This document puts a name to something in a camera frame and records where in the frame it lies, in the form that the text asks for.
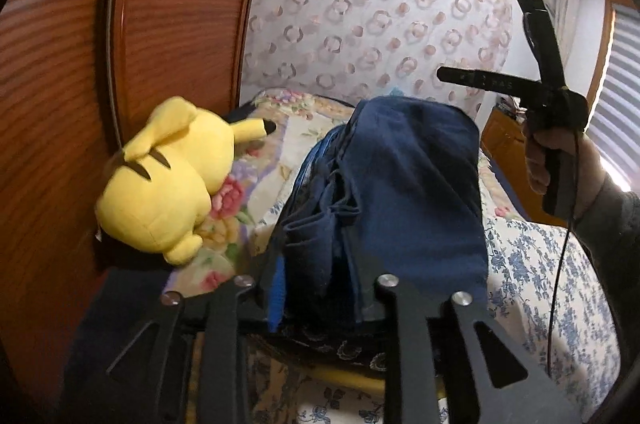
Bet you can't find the floral bed blanket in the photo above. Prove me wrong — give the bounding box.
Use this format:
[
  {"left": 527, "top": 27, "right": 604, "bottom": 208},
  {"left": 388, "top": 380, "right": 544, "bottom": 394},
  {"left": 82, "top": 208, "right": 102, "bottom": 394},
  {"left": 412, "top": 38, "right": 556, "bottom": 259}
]
[{"left": 167, "top": 91, "right": 356, "bottom": 296}]

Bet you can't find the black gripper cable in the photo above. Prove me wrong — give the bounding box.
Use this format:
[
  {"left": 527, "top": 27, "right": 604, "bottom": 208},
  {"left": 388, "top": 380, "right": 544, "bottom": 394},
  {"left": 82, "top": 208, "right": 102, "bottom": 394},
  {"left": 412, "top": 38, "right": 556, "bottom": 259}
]
[{"left": 544, "top": 128, "right": 584, "bottom": 378}]

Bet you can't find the red louvered wardrobe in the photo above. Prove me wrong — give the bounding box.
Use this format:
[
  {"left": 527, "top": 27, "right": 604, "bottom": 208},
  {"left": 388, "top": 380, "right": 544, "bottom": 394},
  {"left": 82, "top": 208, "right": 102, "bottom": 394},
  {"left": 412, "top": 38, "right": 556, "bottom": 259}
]
[{"left": 1, "top": 0, "right": 248, "bottom": 411}]

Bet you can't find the yellow pikachu plush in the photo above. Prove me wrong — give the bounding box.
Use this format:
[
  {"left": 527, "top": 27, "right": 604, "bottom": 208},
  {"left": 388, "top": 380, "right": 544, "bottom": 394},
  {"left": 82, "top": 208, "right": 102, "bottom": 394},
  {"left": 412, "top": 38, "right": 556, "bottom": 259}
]
[{"left": 94, "top": 96, "right": 277, "bottom": 265}]

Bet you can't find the blue white floral cloth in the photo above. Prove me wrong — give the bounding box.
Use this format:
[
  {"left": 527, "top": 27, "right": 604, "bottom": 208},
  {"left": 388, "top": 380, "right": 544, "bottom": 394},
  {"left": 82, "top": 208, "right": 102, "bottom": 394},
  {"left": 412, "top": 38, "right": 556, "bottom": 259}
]
[{"left": 250, "top": 157, "right": 620, "bottom": 423}]

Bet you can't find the pink circle pattern curtain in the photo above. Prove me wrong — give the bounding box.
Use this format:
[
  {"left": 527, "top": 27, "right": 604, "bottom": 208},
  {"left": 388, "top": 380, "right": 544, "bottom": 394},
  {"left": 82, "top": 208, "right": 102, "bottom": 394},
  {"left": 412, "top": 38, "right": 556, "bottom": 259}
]
[{"left": 241, "top": 0, "right": 514, "bottom": 115}]

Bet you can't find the person right forearm grey sleeve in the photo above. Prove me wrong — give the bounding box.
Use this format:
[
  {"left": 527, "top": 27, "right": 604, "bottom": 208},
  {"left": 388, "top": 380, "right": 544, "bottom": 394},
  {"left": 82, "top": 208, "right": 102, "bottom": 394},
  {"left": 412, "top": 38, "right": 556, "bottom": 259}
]
[{"left": 572, "top": 173, "right": 640, "bottom": 355}]

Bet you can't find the navy printed t-shirt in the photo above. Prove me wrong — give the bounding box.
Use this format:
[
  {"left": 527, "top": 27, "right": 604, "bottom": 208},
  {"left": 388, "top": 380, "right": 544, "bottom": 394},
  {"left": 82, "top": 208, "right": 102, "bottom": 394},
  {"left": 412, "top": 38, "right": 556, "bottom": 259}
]
[{"left": 268, "top": 96, "right": 488, "bottom": 329}]

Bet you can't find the tied beige curtain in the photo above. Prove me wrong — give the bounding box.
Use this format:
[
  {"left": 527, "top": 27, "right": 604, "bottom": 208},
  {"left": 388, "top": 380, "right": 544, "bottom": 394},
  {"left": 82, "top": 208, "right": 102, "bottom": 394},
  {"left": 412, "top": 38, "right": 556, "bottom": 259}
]
[{"left": 553, "top": 0, "right": 580, "bottom": 65}]

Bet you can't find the striped window blind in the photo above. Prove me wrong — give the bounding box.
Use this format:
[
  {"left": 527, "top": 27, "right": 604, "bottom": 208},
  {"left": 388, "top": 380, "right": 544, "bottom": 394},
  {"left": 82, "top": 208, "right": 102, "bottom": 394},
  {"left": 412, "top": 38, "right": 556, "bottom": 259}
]
[{"left": 587, "top": 4, "right": 639, "bottom": 193}]

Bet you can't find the person right hand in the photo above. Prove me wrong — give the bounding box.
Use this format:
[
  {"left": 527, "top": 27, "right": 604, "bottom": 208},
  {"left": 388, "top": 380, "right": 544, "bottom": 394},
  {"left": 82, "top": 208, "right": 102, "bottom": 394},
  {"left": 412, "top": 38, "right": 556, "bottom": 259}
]
[{"left": 522, "top": 122, "right": 606, "bottom": 221}]

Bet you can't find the wooden sideboard cabinet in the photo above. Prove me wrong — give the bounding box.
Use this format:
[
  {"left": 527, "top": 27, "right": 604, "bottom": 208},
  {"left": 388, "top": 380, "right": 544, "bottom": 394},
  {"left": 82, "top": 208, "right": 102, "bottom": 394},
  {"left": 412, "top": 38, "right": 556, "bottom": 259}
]
[{"left": 480, "top": 108, "right": 566, "bottom": 228}]

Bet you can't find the dark patterned folded cloth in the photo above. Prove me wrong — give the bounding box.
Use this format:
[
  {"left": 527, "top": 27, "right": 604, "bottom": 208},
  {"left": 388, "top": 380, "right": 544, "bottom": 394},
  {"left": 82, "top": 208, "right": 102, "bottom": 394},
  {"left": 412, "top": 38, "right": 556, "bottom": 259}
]
[{"left": 247, "top": 320, "right": 390, "bottom": 375}]

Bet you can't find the mustard folded cloth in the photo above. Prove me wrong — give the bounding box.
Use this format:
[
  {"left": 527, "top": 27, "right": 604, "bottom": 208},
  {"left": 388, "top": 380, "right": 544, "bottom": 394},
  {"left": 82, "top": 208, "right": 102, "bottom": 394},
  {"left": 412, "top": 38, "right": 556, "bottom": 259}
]
[{"left": 304, "top": 360, "right": 446, "bottom": 400}]

